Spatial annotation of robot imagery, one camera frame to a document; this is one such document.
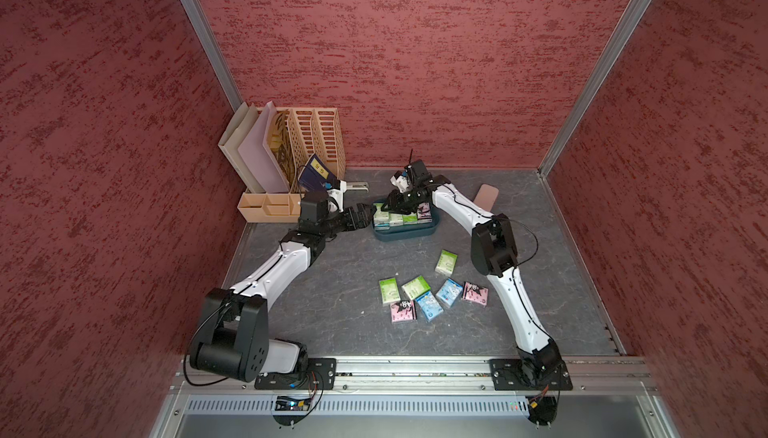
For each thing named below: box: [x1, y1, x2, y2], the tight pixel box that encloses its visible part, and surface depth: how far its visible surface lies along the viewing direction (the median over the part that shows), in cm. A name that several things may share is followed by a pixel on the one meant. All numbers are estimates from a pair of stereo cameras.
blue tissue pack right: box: [436, 278, 463, 307], surface depth 87 cm
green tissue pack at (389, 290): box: [379, 278, 401, 304], surface depth 87 cm
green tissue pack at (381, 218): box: [373, 202, 390, 226], surface depth 102 cm
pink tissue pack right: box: [462, 281, 489, 306], surface depth 87 cm
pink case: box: [473, 183, 499, 213], surface depth 113 cm
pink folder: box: [238, 101, 290, 194], surface depth 95 cm
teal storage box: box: [371, 202, 439, 242], surface depth 102 cm
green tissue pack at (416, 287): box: [402, 275, 431, 301], surface depth 89 cm
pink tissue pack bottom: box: [390, 300, 417, 323], surface depth 84 cm
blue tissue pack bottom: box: [415, 291, 444, 322], surface depth 85 cm
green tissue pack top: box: [389, 213, 404, 227], surface depth 104 cm
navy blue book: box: [297, 154, 341, 202], surface depth 102 cm
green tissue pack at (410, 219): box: [403, 212, 418, 225], surface depth 105 cm
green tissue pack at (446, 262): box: [434, 249, 459, 275], surface depth 94 cm
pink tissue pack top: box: [417, 202, 433, 223], surface depth 105 cm
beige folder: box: [218, 102, 265, 194], surface depth 93 cm
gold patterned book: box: [264, 109, 296, 193], surface depth 103 cm
